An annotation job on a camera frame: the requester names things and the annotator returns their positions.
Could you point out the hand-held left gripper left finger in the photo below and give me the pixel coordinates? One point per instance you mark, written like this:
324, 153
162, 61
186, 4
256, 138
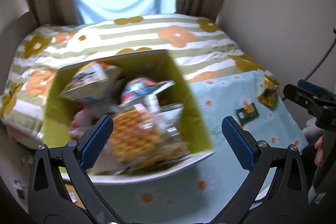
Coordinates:
97, 140

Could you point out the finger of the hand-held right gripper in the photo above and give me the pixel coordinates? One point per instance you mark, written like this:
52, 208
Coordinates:
311, 87
299, 95

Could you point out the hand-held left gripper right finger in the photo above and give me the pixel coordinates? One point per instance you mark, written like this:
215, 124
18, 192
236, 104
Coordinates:
236, 142

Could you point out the waffle snack packet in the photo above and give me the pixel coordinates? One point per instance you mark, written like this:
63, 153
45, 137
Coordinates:
136, 132

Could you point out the yellow-green cardboard box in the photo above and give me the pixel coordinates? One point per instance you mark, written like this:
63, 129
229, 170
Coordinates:
189, 113

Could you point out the blue cartoon snack packet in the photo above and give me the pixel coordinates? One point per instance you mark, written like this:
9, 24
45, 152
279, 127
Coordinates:
139, 90

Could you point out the person's right hand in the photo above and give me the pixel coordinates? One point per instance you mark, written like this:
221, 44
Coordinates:
319, 151

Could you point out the white fluffy cloth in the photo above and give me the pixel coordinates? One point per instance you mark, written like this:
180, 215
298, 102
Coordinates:
309, 129

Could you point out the pink snack packet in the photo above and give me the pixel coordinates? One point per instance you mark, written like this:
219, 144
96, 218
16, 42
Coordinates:
81, 119

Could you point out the gold snack packet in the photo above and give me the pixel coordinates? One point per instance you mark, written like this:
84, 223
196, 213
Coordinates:
269, 95

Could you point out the green snack packet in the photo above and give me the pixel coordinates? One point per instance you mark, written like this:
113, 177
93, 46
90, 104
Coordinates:
246, 112

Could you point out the white and blue snack packet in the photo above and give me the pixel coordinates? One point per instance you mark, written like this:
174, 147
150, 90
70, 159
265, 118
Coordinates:
89, 79

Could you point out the striped flower blanket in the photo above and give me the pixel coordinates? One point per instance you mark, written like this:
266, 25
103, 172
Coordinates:
131, 37

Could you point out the grey bed headboard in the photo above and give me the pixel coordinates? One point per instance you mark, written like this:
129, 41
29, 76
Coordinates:
15, 27

